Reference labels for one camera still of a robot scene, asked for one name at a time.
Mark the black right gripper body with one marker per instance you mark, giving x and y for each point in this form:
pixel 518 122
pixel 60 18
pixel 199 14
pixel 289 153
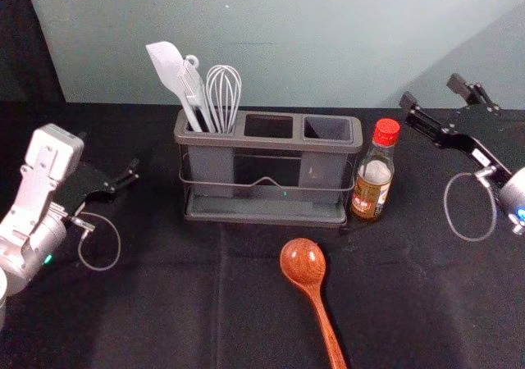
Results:
pixel 484 139

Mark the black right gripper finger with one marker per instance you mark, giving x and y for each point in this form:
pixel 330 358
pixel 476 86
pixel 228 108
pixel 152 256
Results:
pixel 471 90
pixel 426 119

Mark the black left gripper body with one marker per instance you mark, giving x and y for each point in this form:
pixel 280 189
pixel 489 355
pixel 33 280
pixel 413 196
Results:
pixel 88 184

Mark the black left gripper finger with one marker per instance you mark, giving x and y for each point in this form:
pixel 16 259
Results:
pixel 129 170
pixel 123 183

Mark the glass bottle with red cap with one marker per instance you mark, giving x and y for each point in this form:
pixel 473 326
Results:
pixel 371 180

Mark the brown wooden spoon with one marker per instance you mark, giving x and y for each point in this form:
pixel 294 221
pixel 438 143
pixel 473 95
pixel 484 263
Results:
pixel 303 262

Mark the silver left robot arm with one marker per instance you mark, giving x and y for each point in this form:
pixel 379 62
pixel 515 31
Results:
pixel 41 205

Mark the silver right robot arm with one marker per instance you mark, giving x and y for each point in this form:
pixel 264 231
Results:
pixel 514 197

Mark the grey silicone brush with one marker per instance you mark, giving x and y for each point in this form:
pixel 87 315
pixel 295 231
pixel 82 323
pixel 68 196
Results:
pixel 184 82

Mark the grey spatula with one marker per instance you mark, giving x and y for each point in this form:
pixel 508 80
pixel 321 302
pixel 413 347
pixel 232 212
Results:
pixel 164 61

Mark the grey whisk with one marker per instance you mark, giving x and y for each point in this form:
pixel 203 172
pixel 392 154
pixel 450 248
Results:
pixel 223 98

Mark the black table cloth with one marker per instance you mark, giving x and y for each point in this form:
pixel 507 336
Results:
pixel 164 303

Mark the grey utensil holder rack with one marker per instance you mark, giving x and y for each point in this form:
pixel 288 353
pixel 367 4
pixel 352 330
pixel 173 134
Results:
pixel 266 168

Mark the black curtain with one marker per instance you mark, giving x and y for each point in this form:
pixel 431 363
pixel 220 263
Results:
pixel 20 37

